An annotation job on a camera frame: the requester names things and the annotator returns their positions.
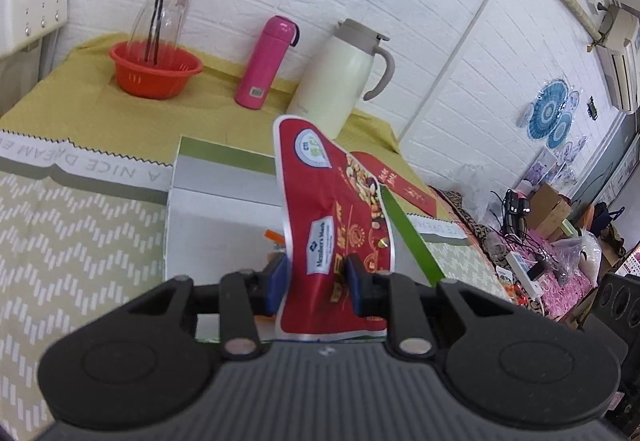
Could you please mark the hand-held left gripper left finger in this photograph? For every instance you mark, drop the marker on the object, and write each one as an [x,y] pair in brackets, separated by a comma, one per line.
[278,283]

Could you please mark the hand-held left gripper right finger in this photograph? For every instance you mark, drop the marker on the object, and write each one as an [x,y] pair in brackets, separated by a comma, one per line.
[353,286]

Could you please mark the green cardboard box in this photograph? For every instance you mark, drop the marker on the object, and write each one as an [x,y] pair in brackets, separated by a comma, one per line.
[220,231]

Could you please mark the red nut snack packet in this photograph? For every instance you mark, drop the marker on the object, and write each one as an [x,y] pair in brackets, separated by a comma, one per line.
[320,191]

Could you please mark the small orange snack packet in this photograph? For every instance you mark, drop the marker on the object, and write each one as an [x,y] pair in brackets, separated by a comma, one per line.
[272,241]

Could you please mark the clear plastic bag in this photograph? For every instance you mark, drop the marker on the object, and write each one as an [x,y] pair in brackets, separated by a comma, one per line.
[472,191]

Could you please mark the white power strip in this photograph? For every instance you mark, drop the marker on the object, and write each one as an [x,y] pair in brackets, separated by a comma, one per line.
[522,273]

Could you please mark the pink floral cloth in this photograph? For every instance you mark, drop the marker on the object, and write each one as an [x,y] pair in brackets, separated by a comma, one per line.
[555,291]

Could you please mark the cream thermal jug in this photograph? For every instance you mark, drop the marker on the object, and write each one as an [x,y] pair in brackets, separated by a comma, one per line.
[332,81]

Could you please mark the brown cardboard box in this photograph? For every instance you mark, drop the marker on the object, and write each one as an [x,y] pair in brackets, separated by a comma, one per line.
[547,211]

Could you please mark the beige chevron table mat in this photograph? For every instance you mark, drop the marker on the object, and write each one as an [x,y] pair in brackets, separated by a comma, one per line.
[75,231]

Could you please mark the pink thermos bottle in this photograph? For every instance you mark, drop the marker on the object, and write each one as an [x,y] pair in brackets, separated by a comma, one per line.
[262,66]

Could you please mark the white plastic bag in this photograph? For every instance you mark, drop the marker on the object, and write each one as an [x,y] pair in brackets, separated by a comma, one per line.
[585,256]

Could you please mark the orange plastic bowl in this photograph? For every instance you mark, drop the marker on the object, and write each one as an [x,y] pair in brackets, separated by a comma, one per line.
[145,81]

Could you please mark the yellow tablecloth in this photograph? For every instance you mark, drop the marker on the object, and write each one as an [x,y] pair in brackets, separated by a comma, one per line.
[75,91]

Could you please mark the glass carafe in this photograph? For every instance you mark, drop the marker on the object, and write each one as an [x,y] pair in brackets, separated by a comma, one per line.
[175,11]

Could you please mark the white air conditioner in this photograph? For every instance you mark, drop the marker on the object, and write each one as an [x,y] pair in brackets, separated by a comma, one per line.
[622,71]

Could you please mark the white water dispenser with screen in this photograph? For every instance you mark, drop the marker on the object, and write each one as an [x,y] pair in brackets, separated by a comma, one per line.
[45,6]

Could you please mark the small wall stickers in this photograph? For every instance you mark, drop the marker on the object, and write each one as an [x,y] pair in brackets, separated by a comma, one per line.
[540,171]

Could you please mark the blue round wall decoration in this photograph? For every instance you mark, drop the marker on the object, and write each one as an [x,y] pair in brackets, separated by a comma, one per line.
[550,111]

